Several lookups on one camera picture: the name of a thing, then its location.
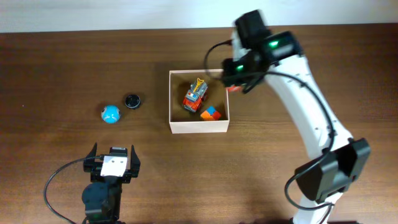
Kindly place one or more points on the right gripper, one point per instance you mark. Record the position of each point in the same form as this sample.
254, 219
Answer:
234, 79

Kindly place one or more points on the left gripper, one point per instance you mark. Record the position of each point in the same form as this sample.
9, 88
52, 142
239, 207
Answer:
91, 165

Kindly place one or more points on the blue robot ball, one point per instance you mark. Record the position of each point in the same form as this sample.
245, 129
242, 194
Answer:
110, 114

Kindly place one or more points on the red toy fire truck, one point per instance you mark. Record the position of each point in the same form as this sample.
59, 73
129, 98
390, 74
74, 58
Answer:
195, 96

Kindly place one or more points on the black round wheel cap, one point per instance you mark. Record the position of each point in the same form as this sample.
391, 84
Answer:
132, 101

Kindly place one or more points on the colourful puzzle cube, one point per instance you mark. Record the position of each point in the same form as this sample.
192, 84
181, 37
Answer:
210, 114

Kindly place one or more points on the red robot ball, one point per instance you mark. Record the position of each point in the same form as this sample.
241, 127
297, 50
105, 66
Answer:
234, 88

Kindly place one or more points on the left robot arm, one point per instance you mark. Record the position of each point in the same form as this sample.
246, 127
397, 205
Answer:
102, 200

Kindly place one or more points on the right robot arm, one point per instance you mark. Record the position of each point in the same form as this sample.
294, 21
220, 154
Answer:
336, 158

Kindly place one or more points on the pink cardboard box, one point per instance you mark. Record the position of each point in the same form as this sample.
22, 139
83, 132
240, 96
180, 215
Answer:
182, 121

